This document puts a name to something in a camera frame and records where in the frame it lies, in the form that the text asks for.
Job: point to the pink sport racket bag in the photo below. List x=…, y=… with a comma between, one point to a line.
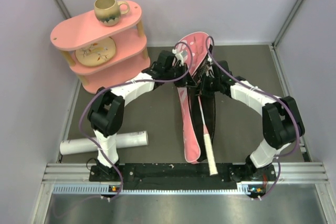
x=198, y=111

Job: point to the pink three-tier wooden shelf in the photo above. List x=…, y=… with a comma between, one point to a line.
x=131, y=55

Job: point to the pink badminton racket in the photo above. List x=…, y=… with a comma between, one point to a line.
x=208, y=140

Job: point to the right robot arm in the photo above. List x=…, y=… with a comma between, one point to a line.
x=281, y=120

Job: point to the cream floral plate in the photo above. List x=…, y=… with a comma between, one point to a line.
x=97, y=53

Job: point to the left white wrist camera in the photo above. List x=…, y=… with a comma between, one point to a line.
x=180, y=56

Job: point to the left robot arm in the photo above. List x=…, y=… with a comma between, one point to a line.
x=107, y=110

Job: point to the white shuttlecock tube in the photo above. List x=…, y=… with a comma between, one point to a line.
x=124, y=140

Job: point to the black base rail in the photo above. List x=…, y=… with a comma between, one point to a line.
x=178, y=179

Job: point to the beige ceramic mug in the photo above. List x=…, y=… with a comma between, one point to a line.
x=109, y=12

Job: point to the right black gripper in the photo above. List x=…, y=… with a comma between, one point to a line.
x=205, y=93

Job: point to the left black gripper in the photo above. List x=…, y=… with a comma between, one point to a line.
x=187, y=81

